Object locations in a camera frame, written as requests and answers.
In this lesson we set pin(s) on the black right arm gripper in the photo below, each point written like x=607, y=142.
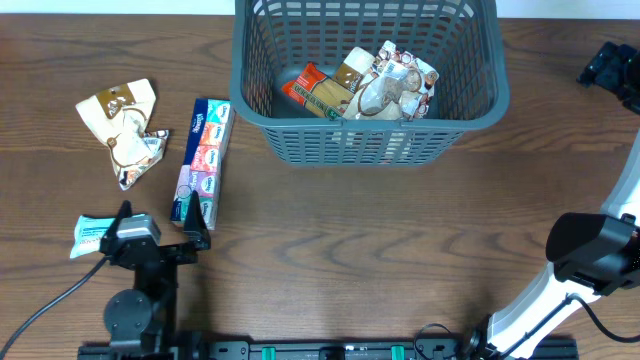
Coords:
x=605, y=65

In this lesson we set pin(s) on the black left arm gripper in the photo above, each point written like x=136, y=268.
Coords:
x=196, y=236

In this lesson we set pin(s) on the colourful Kleenex tissue multipack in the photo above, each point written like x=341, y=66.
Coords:
x=200, y=172

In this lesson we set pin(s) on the beige brown Pan snack bag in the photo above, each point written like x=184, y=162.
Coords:
x=399, y=86

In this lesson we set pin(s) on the orange yellow pasta packet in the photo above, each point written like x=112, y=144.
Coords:
x=318, y=93

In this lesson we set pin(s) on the beige snack bag with barcode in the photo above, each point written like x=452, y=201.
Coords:
x=353, y=69

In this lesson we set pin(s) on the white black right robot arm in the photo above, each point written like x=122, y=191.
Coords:
x=589, y=256

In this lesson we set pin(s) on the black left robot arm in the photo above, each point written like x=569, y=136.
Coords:
x=141, y=320

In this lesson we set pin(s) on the light blue wipes packet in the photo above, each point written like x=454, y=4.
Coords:
x=88, y=233

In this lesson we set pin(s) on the crumpled beige snack bag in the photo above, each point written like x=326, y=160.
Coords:
x=118, y=117

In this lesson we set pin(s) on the grey plastic basket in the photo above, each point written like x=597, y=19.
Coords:
x=274, y=40

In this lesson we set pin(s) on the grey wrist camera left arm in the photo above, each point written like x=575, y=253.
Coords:
x=142, y=225

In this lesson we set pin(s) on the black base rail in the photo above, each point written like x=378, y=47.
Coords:
x=325, y=350

